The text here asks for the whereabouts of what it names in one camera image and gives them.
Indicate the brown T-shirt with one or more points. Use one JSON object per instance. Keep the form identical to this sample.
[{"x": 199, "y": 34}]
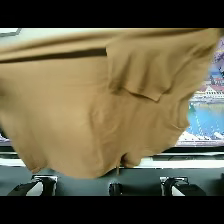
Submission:
[{"x": 90, "y": 110}]

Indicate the silver frame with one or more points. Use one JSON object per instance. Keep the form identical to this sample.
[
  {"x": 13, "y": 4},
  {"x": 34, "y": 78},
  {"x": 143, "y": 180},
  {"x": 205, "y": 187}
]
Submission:
[{"x": 150, "y": 163}]

